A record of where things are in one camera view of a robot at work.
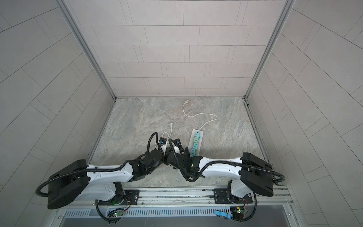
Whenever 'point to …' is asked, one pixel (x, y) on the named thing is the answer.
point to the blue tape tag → (222, 214)
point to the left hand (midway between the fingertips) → (175, 151)
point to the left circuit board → (116, 213)
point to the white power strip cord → (187, 101)
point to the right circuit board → (240, 210)
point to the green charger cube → (195, 140)
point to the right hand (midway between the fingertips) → (175, 157)
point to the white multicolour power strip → (197, 149)
